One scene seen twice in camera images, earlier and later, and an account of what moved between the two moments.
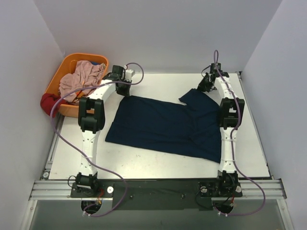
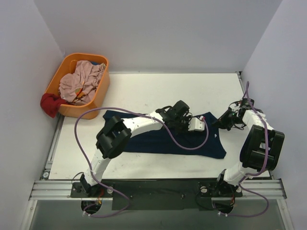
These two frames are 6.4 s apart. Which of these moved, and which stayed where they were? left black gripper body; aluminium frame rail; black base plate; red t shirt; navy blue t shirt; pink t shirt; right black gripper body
Moved: navy blue t shirt; right black gripper body; left black gripper body
Stayed: black base plate; pink t shirt; aluminium frame rail; red t shirt
